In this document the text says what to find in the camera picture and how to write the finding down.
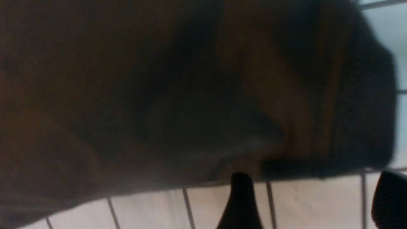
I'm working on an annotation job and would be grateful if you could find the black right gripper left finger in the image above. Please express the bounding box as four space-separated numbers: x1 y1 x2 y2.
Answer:
217 172 263 229

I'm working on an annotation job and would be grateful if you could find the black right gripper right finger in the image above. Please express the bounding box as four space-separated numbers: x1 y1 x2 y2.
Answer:
371 170 407 229

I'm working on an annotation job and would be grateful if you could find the gray long sleeve shirt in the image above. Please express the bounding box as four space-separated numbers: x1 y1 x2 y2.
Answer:
0 0 397 229

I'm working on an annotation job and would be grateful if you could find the white grid table mat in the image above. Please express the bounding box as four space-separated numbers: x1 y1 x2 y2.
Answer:
26 0 407 229

